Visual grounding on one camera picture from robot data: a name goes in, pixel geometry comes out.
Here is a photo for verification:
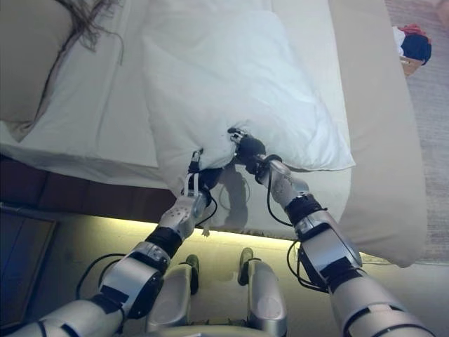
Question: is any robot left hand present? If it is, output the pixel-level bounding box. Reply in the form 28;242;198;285
182;149;225;197

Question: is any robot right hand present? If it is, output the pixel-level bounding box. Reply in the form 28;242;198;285
227;128;267;169

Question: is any white duvet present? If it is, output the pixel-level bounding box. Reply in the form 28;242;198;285
112;0;355;242

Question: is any beige bed blanket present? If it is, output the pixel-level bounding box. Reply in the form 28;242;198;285
328;0;429;270

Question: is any dark robot right foot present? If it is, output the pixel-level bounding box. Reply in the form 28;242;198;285
238;247;254;285

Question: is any silver robot left leg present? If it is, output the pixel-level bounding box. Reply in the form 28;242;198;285
145;263;199;334

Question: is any silver robot leg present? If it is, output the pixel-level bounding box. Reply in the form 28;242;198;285
245;258;288;333
145;263;199;334

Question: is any silver robot right leg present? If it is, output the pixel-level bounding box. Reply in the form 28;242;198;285
245;258;288;333

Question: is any wooden laundry basket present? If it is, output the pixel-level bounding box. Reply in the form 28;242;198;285
399;55;427;77

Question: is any white clothing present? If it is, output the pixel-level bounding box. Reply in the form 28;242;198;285
391;26;406;57

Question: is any grey striped rug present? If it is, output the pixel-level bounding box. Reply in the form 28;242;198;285
385;0;449;264

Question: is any grey fringed knit cushion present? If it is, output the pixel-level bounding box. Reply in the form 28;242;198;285
58;0;126;66

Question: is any dark blue clothing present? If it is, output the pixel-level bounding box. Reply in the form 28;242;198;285
401;33;432;66

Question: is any red clothing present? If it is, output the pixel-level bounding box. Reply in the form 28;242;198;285
399;23;427;38

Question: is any dark wooden nightstand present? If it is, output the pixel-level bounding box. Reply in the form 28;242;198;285
0;206;59;331

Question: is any beige pillow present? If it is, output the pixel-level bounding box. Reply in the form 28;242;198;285
0;0;85;143

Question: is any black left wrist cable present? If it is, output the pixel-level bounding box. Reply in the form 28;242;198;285
75;185;220;313

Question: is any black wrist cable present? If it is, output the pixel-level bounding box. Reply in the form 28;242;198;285
264;159;333;294
75;185;220;313

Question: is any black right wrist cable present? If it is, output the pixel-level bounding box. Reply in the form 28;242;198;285
264;159;333;294

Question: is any brown upholstered bed frame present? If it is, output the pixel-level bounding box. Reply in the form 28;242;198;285
0;154;180;215

